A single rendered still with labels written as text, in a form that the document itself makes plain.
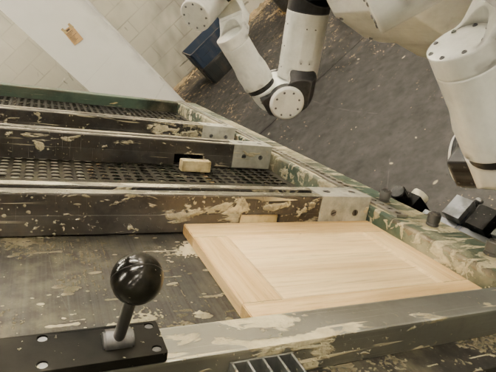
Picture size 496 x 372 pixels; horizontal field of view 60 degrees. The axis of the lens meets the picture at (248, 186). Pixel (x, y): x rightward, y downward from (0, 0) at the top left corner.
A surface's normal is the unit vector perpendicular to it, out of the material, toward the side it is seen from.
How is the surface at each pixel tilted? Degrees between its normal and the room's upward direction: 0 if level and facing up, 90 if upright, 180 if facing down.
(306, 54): 90
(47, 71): 90
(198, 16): 85
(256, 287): 51
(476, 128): 72
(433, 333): 90
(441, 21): 101
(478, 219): 0
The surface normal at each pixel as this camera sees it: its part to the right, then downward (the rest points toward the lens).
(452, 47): -0.53, -0.71
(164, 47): 0.31, 0.41
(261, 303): 0.15, -0.95
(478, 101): -0.31, 0.67
